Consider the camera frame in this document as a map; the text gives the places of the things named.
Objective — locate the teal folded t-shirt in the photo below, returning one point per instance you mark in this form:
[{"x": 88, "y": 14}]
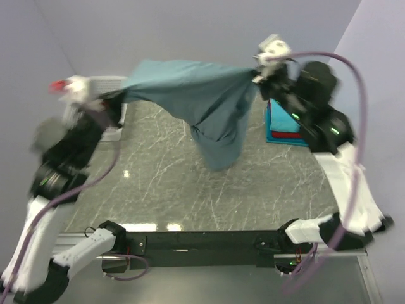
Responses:
[{"x": 270, "y": 139}]

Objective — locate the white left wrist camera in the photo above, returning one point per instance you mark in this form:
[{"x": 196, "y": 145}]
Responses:
[{"x": 76, "y": 91}]

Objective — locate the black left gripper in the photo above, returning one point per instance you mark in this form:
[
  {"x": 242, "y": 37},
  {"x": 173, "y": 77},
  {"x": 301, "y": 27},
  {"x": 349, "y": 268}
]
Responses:
[{"x": 111, "y": 103}]

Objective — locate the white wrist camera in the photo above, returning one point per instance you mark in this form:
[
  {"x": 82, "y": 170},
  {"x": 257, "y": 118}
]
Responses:
[
  {"x": 272, "y": 51},
  {"x": 76, "y": 91}
]

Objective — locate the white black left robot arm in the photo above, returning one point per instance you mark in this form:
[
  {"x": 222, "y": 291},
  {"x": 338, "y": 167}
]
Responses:
[{"x": 35, "y": 274}]

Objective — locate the grey-blue t-shirt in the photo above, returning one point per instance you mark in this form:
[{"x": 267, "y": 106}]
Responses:
[{"x": 213, "y": 99}]

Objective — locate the light blue folded t-shirt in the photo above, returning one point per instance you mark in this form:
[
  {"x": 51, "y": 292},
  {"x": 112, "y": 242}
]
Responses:
[{"x": 280, "y": 120}]

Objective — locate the white perforated plastic basket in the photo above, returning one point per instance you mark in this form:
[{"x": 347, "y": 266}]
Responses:
[{"x": 99, "y": 92}]

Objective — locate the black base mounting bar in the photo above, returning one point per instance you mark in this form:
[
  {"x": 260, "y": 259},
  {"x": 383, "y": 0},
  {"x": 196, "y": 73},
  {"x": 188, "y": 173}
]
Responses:
[{"x": 212, "y": 248}]

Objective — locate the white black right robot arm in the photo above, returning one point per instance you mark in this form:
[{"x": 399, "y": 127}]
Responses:
[{"x": 329, "y": 136}]

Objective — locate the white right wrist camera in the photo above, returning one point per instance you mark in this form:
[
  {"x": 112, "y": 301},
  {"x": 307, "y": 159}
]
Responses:
[{"x": 272, "y": 51}]

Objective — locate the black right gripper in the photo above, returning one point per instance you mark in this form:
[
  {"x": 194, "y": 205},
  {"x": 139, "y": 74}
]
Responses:
[{"x": 264, "y": 87}]

